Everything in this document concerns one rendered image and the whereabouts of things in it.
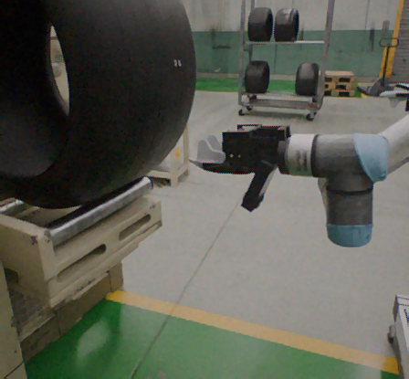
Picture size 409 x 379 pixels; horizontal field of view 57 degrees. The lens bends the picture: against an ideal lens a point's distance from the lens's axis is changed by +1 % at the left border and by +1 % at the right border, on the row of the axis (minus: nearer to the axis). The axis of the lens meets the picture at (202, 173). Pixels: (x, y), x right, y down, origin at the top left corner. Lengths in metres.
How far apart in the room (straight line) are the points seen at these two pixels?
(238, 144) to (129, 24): 0.27
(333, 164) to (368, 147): 0.06
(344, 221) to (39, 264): 0.52
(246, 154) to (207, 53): 11.70
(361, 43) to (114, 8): 11.17
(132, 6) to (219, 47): 11.56
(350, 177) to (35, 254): 0.53
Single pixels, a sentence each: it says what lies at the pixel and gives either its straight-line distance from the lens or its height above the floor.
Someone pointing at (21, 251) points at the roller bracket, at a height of 0.90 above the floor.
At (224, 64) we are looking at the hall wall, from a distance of 12.19.
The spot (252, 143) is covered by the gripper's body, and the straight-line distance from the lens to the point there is 0.67.
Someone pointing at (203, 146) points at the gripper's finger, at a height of 1.06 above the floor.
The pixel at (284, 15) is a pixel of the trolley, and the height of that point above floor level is 1.54.
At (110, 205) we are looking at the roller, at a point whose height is 0.91.
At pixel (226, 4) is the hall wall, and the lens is 12.26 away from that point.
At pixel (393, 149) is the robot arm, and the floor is 1.06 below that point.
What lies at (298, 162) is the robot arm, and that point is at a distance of 0.63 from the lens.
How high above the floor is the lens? 1.26
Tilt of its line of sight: 20 degrees down
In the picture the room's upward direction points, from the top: straight up
